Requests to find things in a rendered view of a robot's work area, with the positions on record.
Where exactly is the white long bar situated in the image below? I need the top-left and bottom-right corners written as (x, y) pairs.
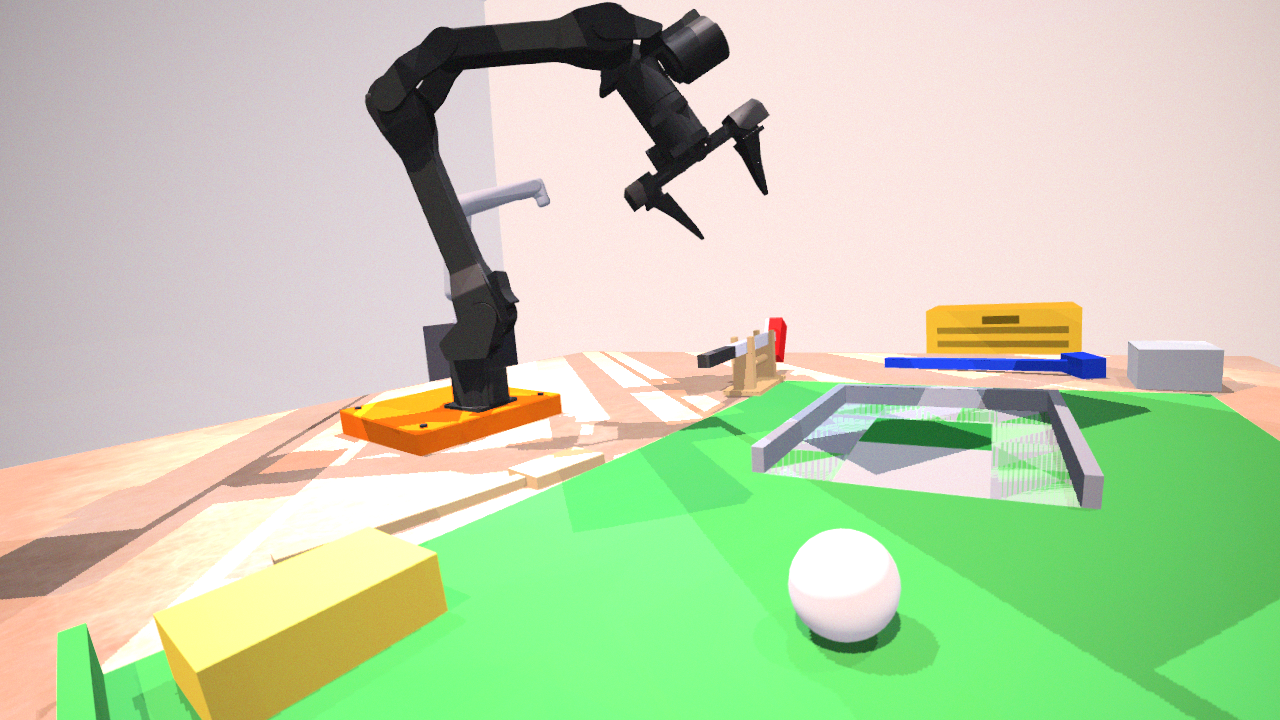
top-left (698, 318), bottom-right (787, 368)

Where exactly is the white ball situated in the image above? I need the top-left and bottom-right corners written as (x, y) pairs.
top-left (788, 529), bottom-right (902, 643)

